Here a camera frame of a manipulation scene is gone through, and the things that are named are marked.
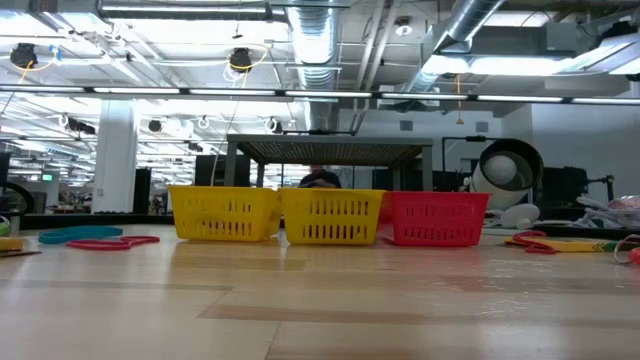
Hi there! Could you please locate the white lamp cable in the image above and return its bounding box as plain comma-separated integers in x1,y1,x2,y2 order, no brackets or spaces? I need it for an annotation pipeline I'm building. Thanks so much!
574,194,640,230

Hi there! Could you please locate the grey perforated metal shelf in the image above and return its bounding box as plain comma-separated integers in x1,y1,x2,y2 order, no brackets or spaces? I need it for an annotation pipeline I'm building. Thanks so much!
224,133,434,192

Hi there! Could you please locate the white building pillar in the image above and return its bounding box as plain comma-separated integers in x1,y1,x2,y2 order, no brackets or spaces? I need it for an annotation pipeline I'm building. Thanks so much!
91,98,140,215

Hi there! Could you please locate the black background monitor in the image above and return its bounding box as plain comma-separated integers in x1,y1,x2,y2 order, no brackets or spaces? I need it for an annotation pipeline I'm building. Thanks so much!
193,154,251,188
542,166,616,221

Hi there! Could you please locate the person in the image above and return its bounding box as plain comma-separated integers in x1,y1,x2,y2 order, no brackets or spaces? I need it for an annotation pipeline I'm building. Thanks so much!
298,164,343,190

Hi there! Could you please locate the black ceiling camera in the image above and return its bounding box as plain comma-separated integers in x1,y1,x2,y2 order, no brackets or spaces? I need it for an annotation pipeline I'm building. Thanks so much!
9,42,39,70
228,46,254,72

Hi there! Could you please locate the silver air duct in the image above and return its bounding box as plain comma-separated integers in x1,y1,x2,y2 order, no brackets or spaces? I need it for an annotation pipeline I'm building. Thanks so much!
402,0,506,95
285,0,342,132

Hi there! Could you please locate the yellow plastic basket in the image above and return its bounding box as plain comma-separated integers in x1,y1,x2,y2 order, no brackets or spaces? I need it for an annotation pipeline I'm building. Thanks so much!
168,185,282,243
278,187,386,246

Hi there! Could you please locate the LED light bar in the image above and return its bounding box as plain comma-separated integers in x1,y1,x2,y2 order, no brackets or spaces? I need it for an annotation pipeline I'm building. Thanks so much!
0,83,640,106

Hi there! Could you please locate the blue rubber band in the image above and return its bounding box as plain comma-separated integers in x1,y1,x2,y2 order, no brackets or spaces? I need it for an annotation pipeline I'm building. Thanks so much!
67,226,124,241
38,225,124,246

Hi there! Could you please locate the yellow crayon box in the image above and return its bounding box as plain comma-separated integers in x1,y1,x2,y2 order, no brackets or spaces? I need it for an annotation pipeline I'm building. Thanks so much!
0,237,42,259
503,236,620,254

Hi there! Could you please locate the red plastic basket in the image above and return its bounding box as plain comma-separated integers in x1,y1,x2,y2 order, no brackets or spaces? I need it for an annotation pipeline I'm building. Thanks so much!
378,191,491,248

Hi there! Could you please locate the dark red rubber band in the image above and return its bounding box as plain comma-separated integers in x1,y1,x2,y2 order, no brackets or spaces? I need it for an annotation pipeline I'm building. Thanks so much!
512,229,557,256
66,235,161,252

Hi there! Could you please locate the black upright box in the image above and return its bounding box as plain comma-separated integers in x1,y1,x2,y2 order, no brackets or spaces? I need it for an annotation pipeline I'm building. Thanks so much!
132,168,152,215

